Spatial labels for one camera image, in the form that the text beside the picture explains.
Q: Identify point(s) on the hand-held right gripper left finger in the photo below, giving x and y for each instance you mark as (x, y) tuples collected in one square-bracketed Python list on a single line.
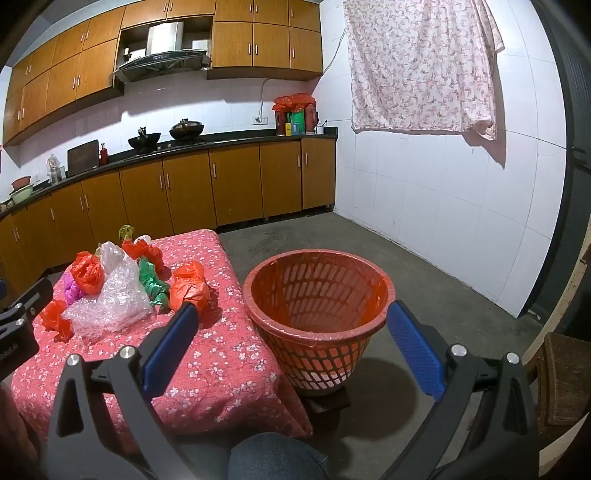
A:
[(168, 344)]

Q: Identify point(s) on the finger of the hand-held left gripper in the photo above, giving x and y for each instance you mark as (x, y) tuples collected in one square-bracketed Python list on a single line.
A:
[(32, 295)]

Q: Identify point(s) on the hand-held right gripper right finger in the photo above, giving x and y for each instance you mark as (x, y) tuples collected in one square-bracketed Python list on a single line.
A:
[(415, 350)]

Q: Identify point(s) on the orange plastic bag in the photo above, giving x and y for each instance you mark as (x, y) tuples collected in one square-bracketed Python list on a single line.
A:
[(189, 290), (145, 253), (87, 274), (55, 319)]

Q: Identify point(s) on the purple plastic bag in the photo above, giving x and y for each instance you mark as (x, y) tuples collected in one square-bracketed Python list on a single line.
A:
[(72, 289)]

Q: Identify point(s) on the green plastic bag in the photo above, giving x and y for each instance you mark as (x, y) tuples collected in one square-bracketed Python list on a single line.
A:
[(152, 282)]

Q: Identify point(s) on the clear bubble wrap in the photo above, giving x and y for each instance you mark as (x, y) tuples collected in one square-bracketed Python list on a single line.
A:
[(111, 305)]

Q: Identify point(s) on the red lattice plastic basket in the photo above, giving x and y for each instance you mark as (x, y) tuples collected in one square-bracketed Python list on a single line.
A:
[(277, 324)]

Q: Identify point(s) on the person's left forearm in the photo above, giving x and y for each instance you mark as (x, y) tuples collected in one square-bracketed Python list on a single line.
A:
[(16, 434)]

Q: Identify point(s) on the red floral table cloth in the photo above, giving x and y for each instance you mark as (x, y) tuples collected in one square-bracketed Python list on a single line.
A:
[(221, 360)]

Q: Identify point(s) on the white plastic bag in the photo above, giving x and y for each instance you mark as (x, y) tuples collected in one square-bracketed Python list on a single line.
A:
[(111, 256), (144, 239)]

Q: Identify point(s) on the green basin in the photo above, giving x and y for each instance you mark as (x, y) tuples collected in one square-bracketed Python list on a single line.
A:
[(22, 195)]

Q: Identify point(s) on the small dark wooden stand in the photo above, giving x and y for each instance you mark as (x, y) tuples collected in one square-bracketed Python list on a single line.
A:
[(325, 401)]

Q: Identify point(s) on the orange basket liner bag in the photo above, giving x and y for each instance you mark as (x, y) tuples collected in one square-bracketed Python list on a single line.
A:
[(318, 295)]

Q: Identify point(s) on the yellow-green paw print bag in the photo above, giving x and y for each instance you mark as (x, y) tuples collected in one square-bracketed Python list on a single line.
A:
[(125, 232)]

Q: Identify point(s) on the red basin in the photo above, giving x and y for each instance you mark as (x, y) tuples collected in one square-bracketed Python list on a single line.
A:
[(21, 182)]

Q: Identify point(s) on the clear bag with bottles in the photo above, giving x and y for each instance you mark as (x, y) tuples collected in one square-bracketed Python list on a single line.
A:
[(54, 170)]

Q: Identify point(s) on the dark brown cutting board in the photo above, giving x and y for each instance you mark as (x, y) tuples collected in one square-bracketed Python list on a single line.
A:
[(83, 158)]

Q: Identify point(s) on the wooden lower cabinets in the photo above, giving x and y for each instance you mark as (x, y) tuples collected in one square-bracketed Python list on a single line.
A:
[(184, 189)]

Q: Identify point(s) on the wooden cabinets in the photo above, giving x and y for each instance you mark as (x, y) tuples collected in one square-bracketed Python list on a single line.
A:
[(184, 189), (69, 69)]

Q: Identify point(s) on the wooden stool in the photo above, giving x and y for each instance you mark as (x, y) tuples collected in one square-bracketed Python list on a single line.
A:
[(568, 383)]

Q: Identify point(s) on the red bottle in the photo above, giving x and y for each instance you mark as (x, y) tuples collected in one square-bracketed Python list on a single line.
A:
[(104, 156)]

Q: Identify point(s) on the person's leg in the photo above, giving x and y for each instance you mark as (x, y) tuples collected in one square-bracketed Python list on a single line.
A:
[(277, 459)]

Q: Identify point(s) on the black wok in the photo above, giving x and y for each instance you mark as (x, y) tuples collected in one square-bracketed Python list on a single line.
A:
[(144, 141)]

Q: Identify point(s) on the black pot with lid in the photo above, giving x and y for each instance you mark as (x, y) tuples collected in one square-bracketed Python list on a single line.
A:
[(186, 130)]

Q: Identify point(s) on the black countertop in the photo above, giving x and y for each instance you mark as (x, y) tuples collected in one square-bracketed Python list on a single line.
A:
[(240, 140)]

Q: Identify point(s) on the wooden upper cabinets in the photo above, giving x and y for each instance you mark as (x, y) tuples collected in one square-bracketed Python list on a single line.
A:
[(69, 69)]

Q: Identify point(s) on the red box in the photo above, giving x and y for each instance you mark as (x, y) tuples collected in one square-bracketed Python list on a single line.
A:
[(310, 121), (281, 122)]

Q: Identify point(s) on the green box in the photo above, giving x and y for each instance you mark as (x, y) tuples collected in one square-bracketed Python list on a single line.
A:
[(298, 123)]

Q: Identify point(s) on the range hood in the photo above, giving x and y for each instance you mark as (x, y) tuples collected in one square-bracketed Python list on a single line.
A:
[(161, 57)]

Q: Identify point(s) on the red plastic bag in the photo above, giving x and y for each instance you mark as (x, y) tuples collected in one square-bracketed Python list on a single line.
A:
[(295, 101)]

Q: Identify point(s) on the pink floral hanging sheet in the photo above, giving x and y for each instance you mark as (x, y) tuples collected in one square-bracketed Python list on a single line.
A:
[(415, 69)]

